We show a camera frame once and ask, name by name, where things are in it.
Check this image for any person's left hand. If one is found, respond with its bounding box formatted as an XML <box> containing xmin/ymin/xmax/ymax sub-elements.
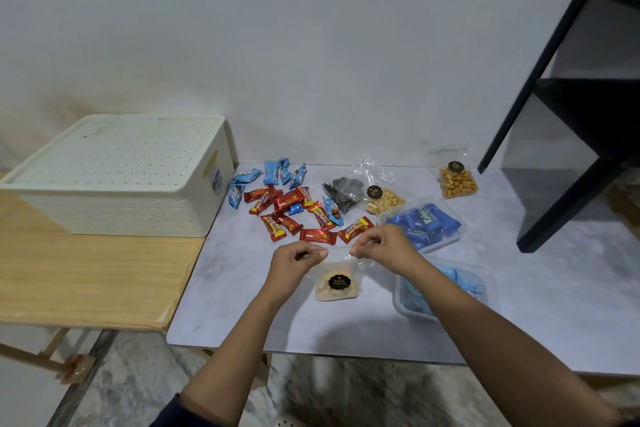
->
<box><xmin>265</xmin><ymin>240</ymin><xmax>330</xmax><ymax>305</ymax></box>

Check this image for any person's right hand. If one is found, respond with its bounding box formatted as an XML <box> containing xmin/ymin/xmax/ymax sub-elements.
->
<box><xmin>349</xmin><ymin>224</ymin><xmax>427</xmax><ymax>284</ymax></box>

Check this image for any bag of beige nuts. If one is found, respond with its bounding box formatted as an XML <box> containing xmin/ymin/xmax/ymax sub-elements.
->
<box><xmin>352</xmin><ymin>155</ymin><xmax>407</xmax><ymax>218</ymax></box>

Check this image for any bag of pastel candies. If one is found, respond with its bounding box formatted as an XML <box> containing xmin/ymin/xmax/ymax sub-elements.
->
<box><xmin>312</xmin><ymin>254</ymin><xmax>366</xmax><ymax>304</ymax></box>

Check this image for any pile of red candy bars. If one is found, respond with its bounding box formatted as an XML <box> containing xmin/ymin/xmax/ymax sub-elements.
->
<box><xmin>243</xmin><ymin>185</ymin><xmax>376</xmax><ymax>246</ymax></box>

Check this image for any bag of black-white cookies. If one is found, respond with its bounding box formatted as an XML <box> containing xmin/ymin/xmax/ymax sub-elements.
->
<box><xmin>322</xmin><ymin>176</ymin><xmax>366</xmax><ymax>215</ymax></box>

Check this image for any bag of orange crackers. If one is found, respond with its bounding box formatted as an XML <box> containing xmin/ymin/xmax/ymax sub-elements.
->
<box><xmin>427</xmin><ymin>146</ymin><xmax>480</xmax><ymax>200</ymax></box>

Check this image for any group of light blue packets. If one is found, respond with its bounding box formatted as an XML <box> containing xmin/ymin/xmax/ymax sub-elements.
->
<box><xmin>227</xmin><ymin>157</ymin><xmax>346</xmax><ymax>228</ymax></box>

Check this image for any white storage box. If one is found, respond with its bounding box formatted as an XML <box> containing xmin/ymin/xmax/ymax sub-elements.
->
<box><xmin>15</xmin><ymin>121</ymin><xmax>236</xmax><ymax>238</ymax></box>

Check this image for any white perforated box lid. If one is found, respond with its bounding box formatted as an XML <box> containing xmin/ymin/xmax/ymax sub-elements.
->
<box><xmin>0</xmin><ymin>113</ymin><xmax>227</xmax><ymax>194</ymax></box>

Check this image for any person's right forearm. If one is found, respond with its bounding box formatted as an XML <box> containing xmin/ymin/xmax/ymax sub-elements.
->
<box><xmin>405</xmin><ymin>261</ymin><xmax>623</xmax><ymax>427</ymax></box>

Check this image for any person's left forearm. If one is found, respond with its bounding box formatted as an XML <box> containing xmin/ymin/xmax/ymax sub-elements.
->
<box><xmin>179</xmin><ymin>289</ymin><xmax>296</xmax><ymax>427</ymax></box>

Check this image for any person's navy shirt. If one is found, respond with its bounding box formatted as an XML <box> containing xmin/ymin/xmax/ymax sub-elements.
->
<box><xmin>149</xmin><ymin>394</ymin><xmax>221</xmax><ymax>427</ymax></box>

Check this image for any grey marble-look board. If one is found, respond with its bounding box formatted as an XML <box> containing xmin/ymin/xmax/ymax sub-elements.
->
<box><xmin>165</xmin><ymin>163</ymin><xmax>640</xmax><ymax>376</ymax></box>

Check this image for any clear plastic tub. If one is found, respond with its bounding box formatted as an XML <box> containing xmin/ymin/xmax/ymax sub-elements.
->
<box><xmin>392</xmin><ymin>256</ymin><xmax>501</xmax><ymax>322</ymax></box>
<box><xmin>377</xmin><ymin>195</ymin><xmax>469</xmax><ymax>255</ymax></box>

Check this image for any wooden folding table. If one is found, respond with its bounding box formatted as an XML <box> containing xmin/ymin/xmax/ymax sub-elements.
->
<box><xmin>0</xmin><ymin>169</ymin><xmax>640</xmax><ymax>427</ymax></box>

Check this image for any black side table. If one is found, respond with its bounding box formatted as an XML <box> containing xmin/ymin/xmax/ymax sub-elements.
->
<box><xmin>477</xmin><ymin>0</ymin><xmax>640</xmax><ymax>254</ymax></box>

